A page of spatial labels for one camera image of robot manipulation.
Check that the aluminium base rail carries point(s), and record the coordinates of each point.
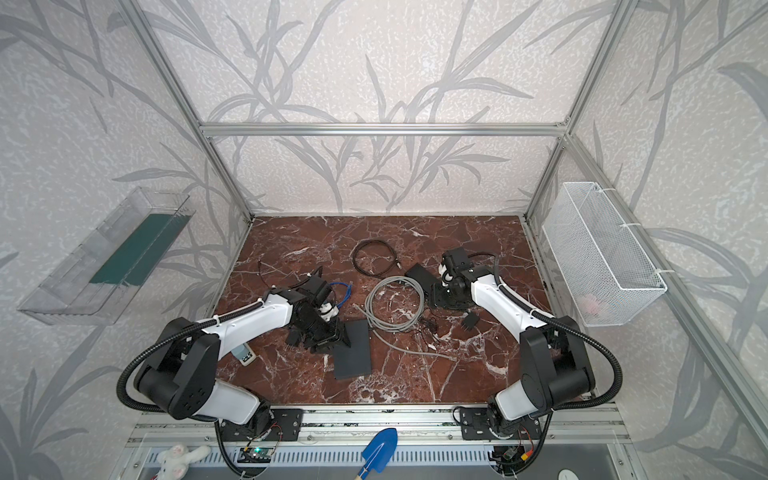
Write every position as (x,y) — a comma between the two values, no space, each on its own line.
(422,424)

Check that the small black network switch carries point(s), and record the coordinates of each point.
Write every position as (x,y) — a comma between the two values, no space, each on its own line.
(425,279)

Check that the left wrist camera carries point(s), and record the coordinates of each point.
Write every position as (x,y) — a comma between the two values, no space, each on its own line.
(328,311)

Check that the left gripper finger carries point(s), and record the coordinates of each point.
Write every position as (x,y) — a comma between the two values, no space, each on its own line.
(298,337)
(328,345)

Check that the white wire mesh basket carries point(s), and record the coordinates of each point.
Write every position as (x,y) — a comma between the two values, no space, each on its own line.
(610,277)

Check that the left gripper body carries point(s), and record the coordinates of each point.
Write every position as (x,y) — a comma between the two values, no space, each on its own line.
(320,335)

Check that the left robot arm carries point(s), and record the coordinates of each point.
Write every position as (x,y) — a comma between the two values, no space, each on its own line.
(177,375)

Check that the beige teal handheld device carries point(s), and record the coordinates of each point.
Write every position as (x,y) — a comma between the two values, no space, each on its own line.
(244,354)

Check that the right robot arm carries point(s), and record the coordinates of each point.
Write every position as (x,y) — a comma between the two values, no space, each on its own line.
(555,368)

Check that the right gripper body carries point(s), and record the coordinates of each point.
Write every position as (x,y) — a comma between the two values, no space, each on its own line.
(447,294)

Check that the black power adapter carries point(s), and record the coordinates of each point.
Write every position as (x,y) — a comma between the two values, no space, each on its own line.
(470,321)

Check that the clear plastic wall bin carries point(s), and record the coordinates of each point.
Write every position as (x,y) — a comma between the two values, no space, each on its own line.
(95,283)

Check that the blue toy shovel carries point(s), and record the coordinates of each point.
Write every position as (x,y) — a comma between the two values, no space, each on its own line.
(378,453)

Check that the white plush bunny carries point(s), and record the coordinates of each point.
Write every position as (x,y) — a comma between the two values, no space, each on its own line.
(174,462)

